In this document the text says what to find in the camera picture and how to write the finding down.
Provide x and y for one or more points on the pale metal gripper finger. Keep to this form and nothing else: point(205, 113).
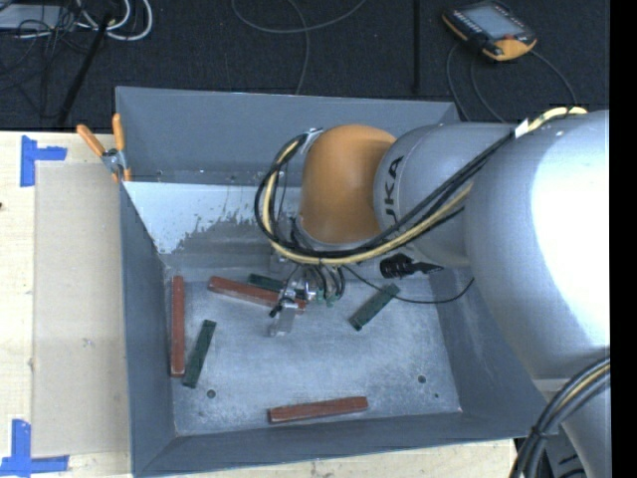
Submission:
point(278, 322)
point(289, 321)

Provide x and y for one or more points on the dark green flat block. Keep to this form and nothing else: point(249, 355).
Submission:
point(264, 282)
point(199, 353)
point(373, 307)

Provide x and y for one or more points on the grey metal bin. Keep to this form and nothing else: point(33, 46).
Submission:
point(318, 361)

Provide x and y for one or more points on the red-brown flat block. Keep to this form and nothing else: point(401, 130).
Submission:
point(177, 326)
point(318, 409)
point(239, 290)

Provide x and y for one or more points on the pale wood flat board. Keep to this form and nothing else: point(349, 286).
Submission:
point(74, 311)

